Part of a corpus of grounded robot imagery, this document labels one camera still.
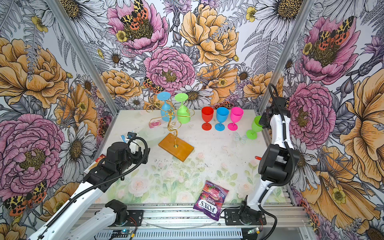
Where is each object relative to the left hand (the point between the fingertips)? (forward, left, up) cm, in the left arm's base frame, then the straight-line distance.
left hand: (139, 152), depth 77 cm
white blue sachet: (+19, +18, -17) cm, 32 cm away
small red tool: (+6, -69, -19) cm, 72 cm away
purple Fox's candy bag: (-19, -36, -16) cm, 44 cm away
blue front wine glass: (+29, -46, -4) cm, 55 cm away
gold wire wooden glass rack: (+15, -13, -16) cm, 26 cm away
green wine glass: (+20, -67, -14) cm, 71 cm away
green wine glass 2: (+20, -22, +6) cm, 30 cm away
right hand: (+17, -69, +1) cm, 71 cm away
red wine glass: (+29, -37, -4) cm, 47 cm away
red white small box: (+1, +31, -15) cm, 35 cm away
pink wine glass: (+30, -56, -4) cm, 63 cm away
